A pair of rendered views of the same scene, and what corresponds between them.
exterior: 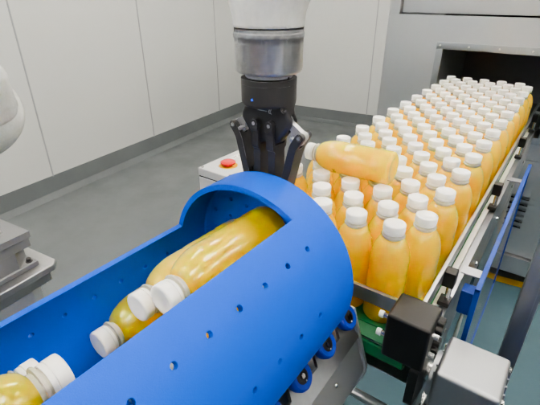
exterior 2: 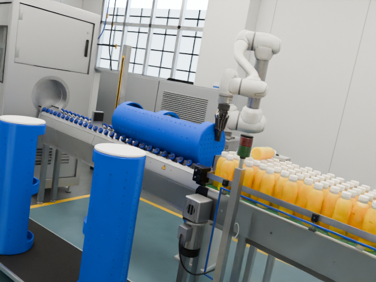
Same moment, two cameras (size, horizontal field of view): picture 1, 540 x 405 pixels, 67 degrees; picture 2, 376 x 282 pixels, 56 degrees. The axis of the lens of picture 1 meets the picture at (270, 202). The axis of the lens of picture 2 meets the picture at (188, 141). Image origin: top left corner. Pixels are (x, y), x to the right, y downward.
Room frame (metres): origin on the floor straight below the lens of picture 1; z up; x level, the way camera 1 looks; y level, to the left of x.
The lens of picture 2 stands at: (0.56, -2.21, 1.44)
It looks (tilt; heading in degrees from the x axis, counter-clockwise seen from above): 9 degrees down; 95
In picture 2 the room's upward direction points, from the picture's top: 10 degrees clockwise
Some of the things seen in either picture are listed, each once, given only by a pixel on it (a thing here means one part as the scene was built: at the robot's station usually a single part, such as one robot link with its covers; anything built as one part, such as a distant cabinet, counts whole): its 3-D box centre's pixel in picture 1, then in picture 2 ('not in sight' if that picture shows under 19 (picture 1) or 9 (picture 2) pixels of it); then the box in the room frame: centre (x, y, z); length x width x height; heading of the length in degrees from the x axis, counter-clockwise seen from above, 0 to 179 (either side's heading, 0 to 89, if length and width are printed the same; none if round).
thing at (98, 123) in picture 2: not in sight; (97, 120); (-0.49, 0.74, 1.00); 0.10 x 0.04 x 0.15; 54
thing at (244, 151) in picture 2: not in sight; (244, 150); (0.69, -0.56, 1.18); 0.06 x 0.06 x 0.05
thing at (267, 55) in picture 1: (268, 52); (225, 99); (0.56, 0.00, 1.39); 0.09 x 0.09 x 0.06
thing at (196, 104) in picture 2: not in sight; (163, 136); (-0.15, 2.33, 0.72); 2.15 x 0.54 x 1.45; 151
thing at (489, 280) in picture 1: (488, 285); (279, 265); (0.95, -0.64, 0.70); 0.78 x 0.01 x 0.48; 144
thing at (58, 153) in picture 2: not in sight; (56, 173); (-1.01, 1.20, 0.31); 0.06 x 0.06 x 0.63; 54
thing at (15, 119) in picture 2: not in sight; (22, 120); (-0.71, -0.03, 1.03); 0.28 x 0.28 x 0.01
